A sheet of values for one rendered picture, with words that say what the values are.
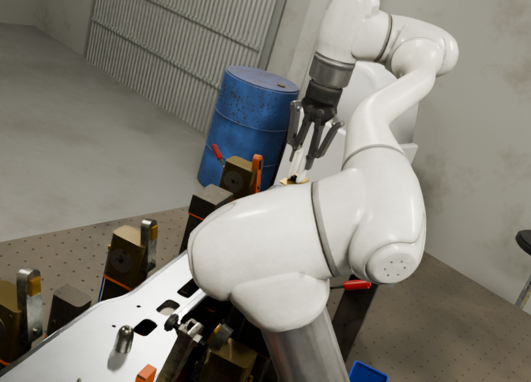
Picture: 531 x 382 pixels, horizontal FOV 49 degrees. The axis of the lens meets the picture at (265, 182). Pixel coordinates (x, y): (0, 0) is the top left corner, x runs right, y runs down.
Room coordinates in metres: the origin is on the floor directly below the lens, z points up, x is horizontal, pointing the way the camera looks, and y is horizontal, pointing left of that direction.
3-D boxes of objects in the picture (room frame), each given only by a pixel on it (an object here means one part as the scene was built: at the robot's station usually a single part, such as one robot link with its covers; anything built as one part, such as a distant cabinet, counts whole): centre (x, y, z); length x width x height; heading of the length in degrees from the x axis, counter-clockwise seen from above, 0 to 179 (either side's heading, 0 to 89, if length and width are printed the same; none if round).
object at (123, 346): (0.86, 0.16, 1.02); 0.03 x 0.03 x 0.07
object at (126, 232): (1.19, 0.27, 0.87); 0.12 x 0.07 x 0.35; 74
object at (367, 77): (3.61, -0.44, 0.63); 0.68 x 0.56 x 1.26; 54
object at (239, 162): (1.81, 0.10, 0.88); 0.14 x 0.09 x 0.36; 74
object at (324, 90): (1.25, -0.06, 1.46); 0.08 x 0.07 x 0.09; 65
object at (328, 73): (1.25, -0.06, 1.53); 0.09 x 0.09 x 0.06
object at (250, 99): (4.10, 0.24, 0.43); 0.56 x 0.56 x 0.87
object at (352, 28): (1.25, -0.07, 1.64); 0.13 x 0.11 x 0.16; 101
